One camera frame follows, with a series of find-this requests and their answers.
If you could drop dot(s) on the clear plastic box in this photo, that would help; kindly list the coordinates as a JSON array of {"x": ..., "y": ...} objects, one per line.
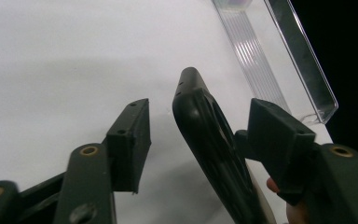
[{"x": 254, "y": 53}]

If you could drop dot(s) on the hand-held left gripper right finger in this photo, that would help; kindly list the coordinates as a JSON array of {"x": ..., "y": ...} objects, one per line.
[{"x": 279, "y": 146}]

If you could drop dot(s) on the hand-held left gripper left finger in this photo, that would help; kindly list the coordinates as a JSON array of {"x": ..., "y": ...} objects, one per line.
[{"x": 129, "y": 149}]

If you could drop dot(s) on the black phone case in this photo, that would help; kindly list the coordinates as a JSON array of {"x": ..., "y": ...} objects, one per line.
[{"x": 205, "y": 133}]

